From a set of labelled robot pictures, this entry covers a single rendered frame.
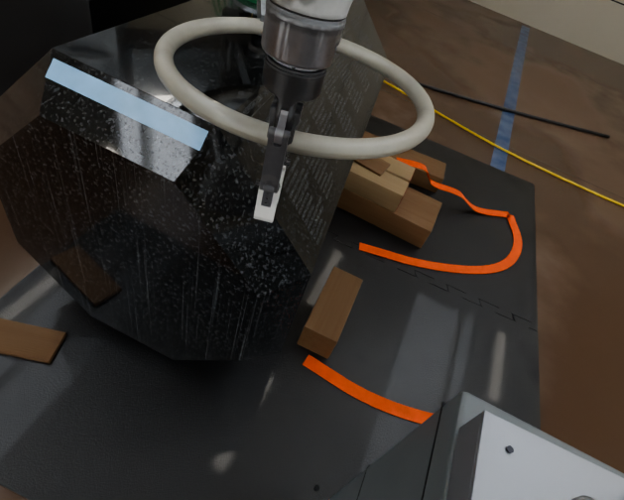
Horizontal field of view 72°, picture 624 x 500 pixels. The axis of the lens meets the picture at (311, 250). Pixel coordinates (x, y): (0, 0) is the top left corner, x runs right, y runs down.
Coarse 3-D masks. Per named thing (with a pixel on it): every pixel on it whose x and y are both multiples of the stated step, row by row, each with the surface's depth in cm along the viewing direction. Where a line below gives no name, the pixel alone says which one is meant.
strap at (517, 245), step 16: (400, 160) 202; (480, 208) 226; (512, 224) 224; (384, 256) 186; (400, 256) 188; (512, 256) 207; (464, 272) 192; (480, 272) 194; (320, 368) 144; (336, 384) 141; (352, 384) 143; (368, 400) 140; (384, 400) 142; (400, 416) 139; (416, 416) 141
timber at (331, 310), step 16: (336, 272) 158; (336, 288) 153; (352, 288) 155; (320, 304) 147; (336, 304) 148; (352, 304) 150; (320, 320) 142; (336, 320) 144; (304, 336) 143; (320, 336) 139; (336, 336) 140; (320, 352) 146
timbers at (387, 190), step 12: (360, 168) 188; (396, 168) 195; (408, 168) 197; (348, 180) 188; (360, 180) 186; (372, 180) 184; (384, 180) 187; (396, 180) 189; (408, 180) 191; (360, 192) 190; (372, 192) 187; (384, 192) 185; (396, 192) 183; (384, 204) 189; (396, 204) 186
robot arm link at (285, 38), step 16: (272, 16) 45; (288, 16) 44; (304, 16) 44; (272, 32) 46; (288, 32) 45; (304, 32) 45; (320, 32) 45; (336, 32) 46; (272, 48) 47; (288, 48) 46; (304, 48) 46; (320, 48) 46; (336, 48) 48; (288, 64) 47; (304, 64) 47; (320, 64) 48
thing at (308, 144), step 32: (192, 32) 77; (224, 32) 84; (256, 32) 88; (160, 64) 63; (384, 64) 87; (192, 96) 59; (416, 96) 79; (224, 128) 58; (256, 128) 57; (416, 128) 67
